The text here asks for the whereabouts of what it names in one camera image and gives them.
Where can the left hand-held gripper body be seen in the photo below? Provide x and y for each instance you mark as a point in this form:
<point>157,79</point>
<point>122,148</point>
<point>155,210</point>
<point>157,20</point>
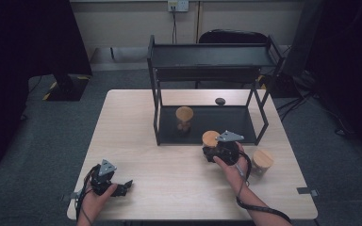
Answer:
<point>102,180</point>

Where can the small black round object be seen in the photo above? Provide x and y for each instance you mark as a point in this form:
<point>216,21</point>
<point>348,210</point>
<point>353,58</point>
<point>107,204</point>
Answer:
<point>220,101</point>

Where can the person's right hand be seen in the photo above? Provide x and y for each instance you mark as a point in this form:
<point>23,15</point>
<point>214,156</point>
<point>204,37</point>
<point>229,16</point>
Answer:
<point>237,174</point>

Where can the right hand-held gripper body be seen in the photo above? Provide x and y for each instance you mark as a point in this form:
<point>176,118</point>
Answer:
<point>227,152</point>

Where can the person's left hand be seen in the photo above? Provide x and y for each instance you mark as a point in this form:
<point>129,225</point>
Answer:
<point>92,204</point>

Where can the pile of brown balls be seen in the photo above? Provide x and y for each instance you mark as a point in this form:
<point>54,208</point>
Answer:
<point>184,126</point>

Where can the tall black panel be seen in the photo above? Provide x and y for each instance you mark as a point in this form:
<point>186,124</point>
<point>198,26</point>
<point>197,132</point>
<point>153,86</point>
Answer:
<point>304,37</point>

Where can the black chair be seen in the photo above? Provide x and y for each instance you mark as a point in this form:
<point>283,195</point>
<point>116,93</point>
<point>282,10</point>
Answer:
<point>232,36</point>

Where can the grey metal bracket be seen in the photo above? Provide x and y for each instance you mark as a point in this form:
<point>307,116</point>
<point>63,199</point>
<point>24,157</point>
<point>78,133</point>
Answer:
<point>306,190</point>
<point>70,196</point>

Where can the white wall socket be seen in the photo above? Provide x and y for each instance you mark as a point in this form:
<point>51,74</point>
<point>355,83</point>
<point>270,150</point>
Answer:
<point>178,5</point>

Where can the dark curtain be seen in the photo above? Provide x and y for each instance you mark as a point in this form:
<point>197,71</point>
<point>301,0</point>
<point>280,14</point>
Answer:
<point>19,62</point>

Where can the stand base with striped tape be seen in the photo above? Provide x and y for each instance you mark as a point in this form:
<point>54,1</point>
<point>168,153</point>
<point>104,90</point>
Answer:
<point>66,89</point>

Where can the black metal two-tier rack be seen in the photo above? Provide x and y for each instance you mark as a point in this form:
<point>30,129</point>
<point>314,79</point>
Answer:
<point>207,56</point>

